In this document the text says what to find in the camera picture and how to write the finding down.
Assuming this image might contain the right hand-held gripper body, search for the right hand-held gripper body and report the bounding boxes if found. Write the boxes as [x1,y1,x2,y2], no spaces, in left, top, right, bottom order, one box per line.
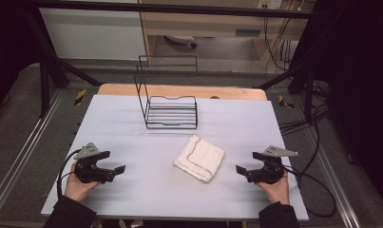
[246,145,299,185]

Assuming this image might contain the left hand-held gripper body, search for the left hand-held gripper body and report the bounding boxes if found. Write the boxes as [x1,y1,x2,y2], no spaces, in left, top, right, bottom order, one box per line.
[73,142,117,184]

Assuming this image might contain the white towel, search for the white towel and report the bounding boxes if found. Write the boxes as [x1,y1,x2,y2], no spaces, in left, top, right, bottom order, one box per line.
[173,134,226,183]

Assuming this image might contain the black wire rack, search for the black wire rack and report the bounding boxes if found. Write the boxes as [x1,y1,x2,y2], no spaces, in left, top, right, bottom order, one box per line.
[133,55,199,130]

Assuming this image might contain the person's right hand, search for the person's right hand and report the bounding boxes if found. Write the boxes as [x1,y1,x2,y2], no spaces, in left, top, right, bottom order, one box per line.
[257,172,291,205]

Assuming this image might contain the person's left hand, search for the person's left hand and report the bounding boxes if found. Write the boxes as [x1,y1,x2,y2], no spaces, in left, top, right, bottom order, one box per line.
[65,161,102,203]

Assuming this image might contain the yellow black floor tape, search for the yellow black floor tape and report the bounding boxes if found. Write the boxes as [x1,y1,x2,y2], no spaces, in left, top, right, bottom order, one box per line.
[73,88,87,106]
[278,94,295,109]

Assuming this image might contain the wooden table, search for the wooden table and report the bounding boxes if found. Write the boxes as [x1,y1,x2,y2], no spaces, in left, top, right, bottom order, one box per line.
[97,83,268,102]

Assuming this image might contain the white cabinet panel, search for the white cabinet panel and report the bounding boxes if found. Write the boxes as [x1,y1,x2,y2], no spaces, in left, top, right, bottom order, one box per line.
[39,8,147,61]

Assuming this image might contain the black curtain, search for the black curtain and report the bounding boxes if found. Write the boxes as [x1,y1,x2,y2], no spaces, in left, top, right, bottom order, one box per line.
[0,0,45,112]
[306,0,383,203]

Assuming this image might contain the white chair base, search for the white chair base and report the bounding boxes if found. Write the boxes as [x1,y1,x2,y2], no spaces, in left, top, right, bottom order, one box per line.
[164,34,198,49]

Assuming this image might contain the light wooden desk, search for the light wooden desk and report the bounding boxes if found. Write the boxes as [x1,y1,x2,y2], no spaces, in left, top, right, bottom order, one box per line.
[138,0,316,69]

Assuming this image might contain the left hand-held gripper black cable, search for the left hand-held gripper black cable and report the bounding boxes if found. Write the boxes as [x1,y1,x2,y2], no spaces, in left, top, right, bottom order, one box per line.
[56,148,83,199]

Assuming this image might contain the hand-held gripper black cable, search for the hand-held gripper black cable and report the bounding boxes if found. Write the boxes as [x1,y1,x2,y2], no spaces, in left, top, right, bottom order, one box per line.
[282,165,337,219]
[56,148,83,199]

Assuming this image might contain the right hand-held gripper black cable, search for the right hand-held gripper black cable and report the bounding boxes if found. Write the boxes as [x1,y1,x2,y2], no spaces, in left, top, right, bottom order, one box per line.
[282,165,337,219]

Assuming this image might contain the bundle of black floor cables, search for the bundle of black floor cables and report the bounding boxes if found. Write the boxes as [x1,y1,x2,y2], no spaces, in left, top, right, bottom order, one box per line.
[278,80,331,137]

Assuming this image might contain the aluminium floor rail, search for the aluminium floor rail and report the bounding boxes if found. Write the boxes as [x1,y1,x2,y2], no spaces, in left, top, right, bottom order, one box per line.
[301,126,361,228]
[0,89,65,217]

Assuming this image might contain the hanging desk cables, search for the hanging desk cables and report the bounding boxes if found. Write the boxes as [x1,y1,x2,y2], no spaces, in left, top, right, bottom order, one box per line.
[263,15,302,72]

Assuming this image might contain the white wall outlet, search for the white wall outlet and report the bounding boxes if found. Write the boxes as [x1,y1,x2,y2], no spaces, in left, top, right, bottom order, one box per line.
[257,0,283,10]

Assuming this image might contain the black metal frame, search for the black metal frame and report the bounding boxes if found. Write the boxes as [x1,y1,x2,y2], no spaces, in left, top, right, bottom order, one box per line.
[21,0,326,124]

